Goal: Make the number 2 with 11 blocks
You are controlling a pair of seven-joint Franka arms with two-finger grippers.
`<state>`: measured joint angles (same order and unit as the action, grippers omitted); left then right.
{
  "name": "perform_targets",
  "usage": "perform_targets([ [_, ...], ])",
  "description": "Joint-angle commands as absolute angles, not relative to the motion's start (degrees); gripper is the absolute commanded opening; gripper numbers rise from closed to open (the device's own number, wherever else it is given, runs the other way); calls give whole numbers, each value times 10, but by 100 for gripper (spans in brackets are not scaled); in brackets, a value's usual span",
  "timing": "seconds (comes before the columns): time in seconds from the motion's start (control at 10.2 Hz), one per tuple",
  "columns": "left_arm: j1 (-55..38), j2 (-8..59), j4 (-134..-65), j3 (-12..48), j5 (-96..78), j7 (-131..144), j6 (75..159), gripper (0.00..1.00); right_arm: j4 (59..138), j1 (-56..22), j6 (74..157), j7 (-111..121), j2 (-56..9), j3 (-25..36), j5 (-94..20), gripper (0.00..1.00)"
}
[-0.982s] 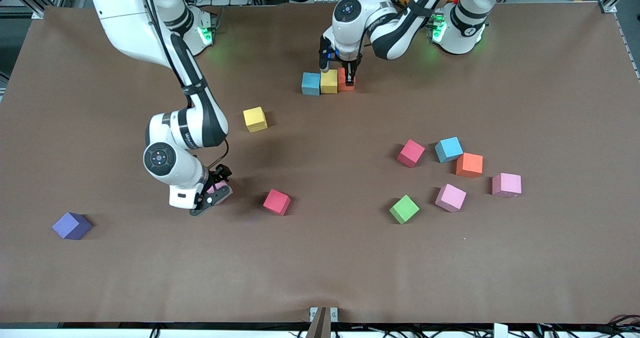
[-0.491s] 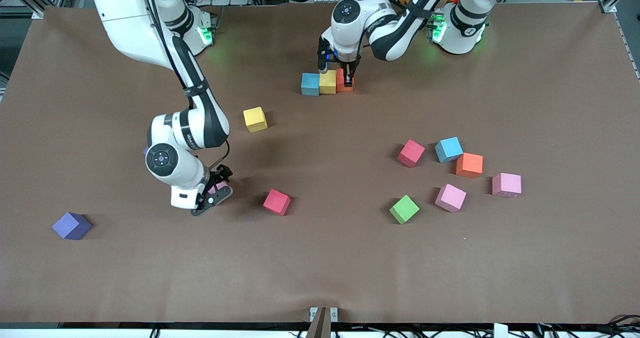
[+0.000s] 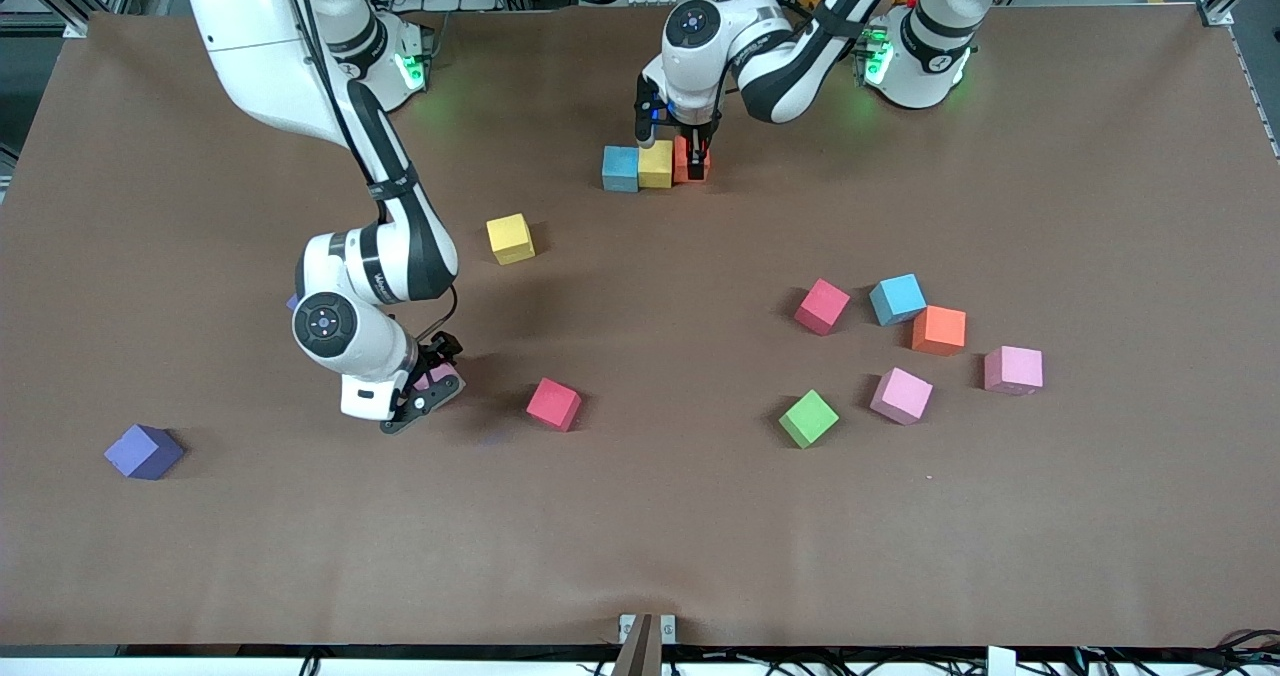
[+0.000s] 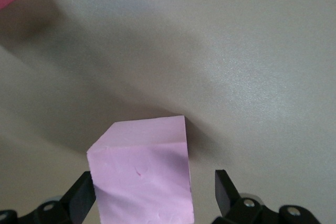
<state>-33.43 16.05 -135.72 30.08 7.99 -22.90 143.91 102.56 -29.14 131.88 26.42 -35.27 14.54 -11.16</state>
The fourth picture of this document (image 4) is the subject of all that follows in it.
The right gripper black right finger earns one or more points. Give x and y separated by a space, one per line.
236 211

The pink foam cube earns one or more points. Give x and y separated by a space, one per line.
141 171

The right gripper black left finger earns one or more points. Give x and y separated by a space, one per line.
65 211

